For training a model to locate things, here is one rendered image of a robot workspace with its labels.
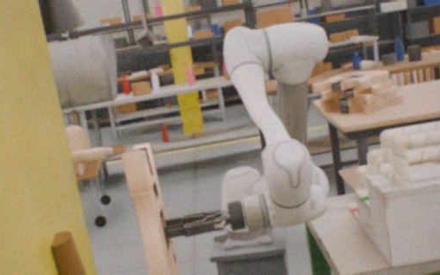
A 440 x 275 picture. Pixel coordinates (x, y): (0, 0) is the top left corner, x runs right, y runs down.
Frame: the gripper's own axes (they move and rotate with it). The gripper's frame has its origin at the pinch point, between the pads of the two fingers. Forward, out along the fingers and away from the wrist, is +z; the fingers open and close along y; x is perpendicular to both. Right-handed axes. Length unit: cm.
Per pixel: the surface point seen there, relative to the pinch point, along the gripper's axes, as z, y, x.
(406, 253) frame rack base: -52, -27, -9
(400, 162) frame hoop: -54, -28, 12
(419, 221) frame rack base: -56, -28, -2
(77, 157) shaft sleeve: 17.0, -7.6, 23.2
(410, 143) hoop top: -56, -28, 15
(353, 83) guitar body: -102, 185, 16
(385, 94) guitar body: -119, 184, 6
